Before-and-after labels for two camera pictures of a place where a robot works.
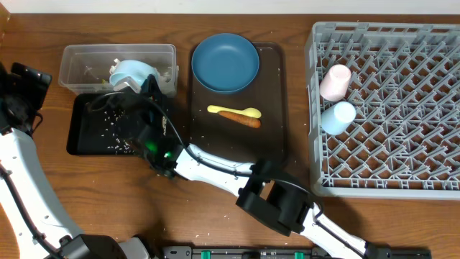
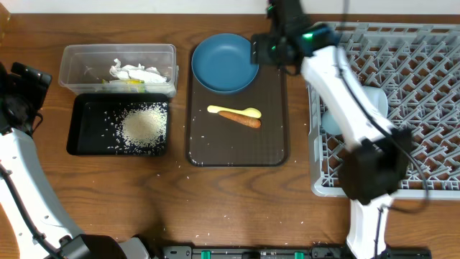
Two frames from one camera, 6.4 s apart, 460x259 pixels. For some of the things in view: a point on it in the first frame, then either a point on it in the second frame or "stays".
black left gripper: [24, 125] stays
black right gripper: [150, 87] → [259, 49]
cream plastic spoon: [250, 112] stays
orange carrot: [249, 121] stays
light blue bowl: [137, 70] → [379, 97]
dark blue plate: [225, 62] stays
